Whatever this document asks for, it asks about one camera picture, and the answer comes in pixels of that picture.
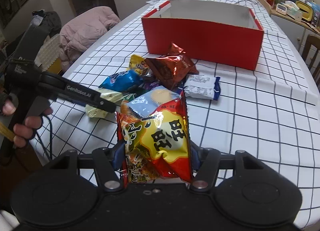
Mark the wooden corner shelf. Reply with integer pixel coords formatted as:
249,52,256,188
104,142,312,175
258,0,319,54

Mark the yellow snack packet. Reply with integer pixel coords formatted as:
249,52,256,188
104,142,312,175
127,54,153,77

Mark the light blue cookie bag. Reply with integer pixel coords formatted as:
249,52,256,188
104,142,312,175
120,86,179,118

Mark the brown foil snack bag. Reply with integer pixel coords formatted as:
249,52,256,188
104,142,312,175
145,42,199,90

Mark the white checkered tablecloth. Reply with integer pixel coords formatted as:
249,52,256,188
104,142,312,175
50,0,319,228

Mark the green tissue pack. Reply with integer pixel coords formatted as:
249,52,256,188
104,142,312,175
285,1,302,21

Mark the white blue snack packet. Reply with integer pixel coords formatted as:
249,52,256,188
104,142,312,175
184,74,221,101

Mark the pink puffer jacket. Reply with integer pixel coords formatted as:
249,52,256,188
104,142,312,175
59,6,120,72

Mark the dark blue snack bag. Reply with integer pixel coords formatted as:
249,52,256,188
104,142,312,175
99,70,143,92

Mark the red yellow snack bag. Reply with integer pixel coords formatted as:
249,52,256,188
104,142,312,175
116,92,193,183

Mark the red cardboard box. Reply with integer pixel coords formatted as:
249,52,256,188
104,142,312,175
142,0,264,71

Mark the white digital timer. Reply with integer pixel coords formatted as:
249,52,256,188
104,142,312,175
276,3,287,15

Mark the yellow tissue box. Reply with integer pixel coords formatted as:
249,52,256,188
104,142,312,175
296,0,313,22

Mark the gold green snack packet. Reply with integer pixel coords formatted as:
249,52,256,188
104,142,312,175
85,89,124,118

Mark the purple snack packet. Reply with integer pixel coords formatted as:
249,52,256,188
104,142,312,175
139,76,162,91

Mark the wooden chair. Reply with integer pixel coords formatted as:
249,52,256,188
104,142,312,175
302,34,320,89

